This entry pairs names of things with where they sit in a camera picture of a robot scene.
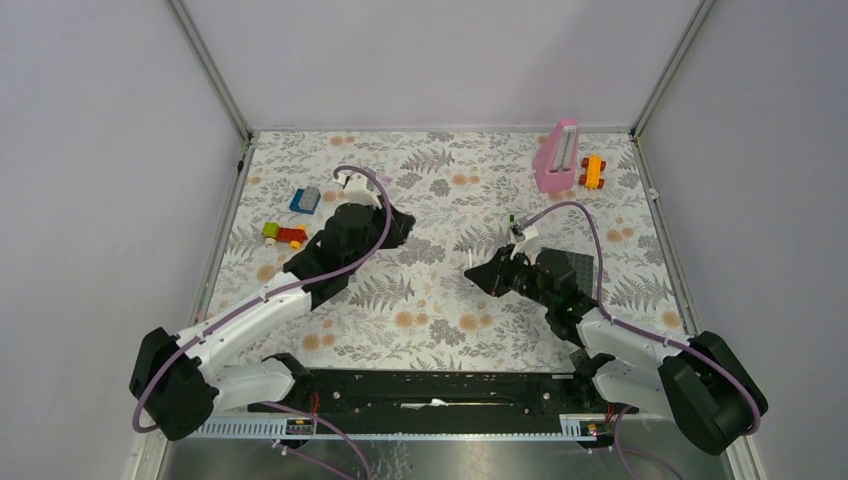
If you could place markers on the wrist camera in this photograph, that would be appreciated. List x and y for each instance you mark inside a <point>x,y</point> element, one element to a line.
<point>522,237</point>
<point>358,189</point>

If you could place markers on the pink metronome box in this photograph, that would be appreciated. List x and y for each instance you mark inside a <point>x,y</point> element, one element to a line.
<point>554,164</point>

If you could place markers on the floral patterned table mat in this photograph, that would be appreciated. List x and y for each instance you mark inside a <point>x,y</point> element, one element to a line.
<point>412,307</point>

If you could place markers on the blue grey brick block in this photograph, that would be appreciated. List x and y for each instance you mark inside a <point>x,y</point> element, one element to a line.
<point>305,200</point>

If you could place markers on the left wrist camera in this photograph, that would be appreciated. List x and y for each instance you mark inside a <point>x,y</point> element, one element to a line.
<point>358,189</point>

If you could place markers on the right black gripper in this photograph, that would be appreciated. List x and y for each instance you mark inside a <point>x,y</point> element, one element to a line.
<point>490,277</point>

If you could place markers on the red green toy truck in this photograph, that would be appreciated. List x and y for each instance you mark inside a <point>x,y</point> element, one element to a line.
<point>274,234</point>

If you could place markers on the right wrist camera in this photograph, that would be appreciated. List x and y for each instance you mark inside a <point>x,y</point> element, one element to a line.
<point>522,237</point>

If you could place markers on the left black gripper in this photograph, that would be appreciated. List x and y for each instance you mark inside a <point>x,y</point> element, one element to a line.
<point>400,229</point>

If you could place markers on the dark grey brick baseplate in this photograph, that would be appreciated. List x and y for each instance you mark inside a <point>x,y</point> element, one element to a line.
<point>584,267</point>

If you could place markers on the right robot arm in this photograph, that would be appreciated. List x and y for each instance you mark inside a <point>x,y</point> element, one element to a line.
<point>695,381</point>

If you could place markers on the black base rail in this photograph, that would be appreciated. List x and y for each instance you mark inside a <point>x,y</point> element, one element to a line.
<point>330,392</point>

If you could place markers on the orange red toy car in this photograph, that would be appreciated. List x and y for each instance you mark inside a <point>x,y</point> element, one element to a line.
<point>593,166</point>

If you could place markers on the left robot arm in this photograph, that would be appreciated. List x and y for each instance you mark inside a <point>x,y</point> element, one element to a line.
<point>180,380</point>

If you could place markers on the white slotted cable duct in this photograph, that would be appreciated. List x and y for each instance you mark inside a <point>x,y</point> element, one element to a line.
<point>416,426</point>

